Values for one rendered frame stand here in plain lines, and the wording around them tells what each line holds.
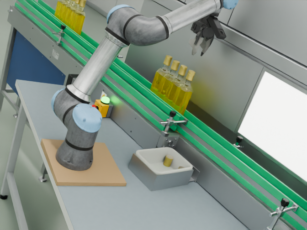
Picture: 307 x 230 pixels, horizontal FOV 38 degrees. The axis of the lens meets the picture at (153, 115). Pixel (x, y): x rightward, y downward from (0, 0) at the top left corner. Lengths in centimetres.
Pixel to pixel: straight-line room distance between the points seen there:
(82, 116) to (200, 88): 75
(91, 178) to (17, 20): 178
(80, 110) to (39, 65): 134
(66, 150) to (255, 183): 77
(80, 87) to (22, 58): 149
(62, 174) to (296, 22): 114
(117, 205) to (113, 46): 61
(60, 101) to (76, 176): 31
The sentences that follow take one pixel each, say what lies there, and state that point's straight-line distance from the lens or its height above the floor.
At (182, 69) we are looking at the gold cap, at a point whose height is 115.
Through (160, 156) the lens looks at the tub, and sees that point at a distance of 201.
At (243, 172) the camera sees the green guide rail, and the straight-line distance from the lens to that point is 188.
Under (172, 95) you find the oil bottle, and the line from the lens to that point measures 215.
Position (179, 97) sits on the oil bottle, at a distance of 212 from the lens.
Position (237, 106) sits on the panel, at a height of 110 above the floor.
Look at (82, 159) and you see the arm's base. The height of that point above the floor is 82.
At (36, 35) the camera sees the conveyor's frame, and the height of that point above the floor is 83.
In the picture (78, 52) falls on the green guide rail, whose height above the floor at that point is 92.
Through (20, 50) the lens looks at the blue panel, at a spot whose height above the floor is 63.
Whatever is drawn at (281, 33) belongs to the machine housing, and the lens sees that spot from 200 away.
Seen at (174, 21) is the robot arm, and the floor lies 141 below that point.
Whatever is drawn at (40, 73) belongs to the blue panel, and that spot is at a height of 62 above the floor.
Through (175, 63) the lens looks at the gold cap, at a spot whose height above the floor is 115.
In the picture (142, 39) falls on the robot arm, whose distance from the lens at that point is 167.
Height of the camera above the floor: 172
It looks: 22 degrees down
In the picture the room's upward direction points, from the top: 20 degrees clockwise
